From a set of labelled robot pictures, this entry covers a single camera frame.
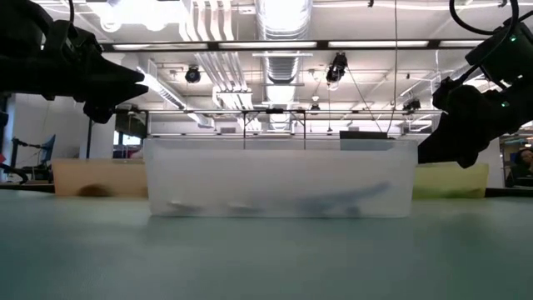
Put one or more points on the green table mat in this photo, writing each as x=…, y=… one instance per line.
x=266, y=258

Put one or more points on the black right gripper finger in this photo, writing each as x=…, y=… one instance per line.
x=454, y=143
x=433, y=143

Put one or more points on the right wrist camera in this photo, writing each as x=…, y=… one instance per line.
x=499, y=58

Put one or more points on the clear frosted plastic bin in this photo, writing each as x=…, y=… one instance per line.
x=283, y=175

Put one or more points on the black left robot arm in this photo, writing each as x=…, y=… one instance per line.
x=16, y=16

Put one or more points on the silver ventilation duct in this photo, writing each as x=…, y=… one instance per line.
x=283, y=25

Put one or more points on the person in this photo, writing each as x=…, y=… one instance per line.
x=522, y=166

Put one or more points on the black block behind bin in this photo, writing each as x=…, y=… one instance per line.
x=362, y=135

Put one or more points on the black background panel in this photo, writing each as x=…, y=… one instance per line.
x=131, y=125

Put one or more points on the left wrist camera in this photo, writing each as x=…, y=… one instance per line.
x=71, y=39

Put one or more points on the black hanging camera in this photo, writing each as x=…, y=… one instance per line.
x=412, y=106

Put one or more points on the tan plastic bin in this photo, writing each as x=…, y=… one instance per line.
x=100, y=175

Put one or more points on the black ceiling spotlight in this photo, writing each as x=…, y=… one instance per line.
x=192, y=76

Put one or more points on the black horizontal frame bar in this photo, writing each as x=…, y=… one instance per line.
x=275, y=111

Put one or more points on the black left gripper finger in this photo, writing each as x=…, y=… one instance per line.
x=112, y=75
x=108, y=95

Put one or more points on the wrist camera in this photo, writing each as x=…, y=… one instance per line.
x=71, y=39
x=499, y=58

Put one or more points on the white ceiling pipes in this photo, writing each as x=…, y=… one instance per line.
x=225, y=75

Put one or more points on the overhead beam with lights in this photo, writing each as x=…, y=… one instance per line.
x=266, y=44

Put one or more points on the blue background monitor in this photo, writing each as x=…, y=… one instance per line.
x=49, y=150

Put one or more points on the black overhead camera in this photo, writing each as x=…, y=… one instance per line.
x=337, y=68

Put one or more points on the yellow plastic bin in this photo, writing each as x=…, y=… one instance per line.
x=449, y=183

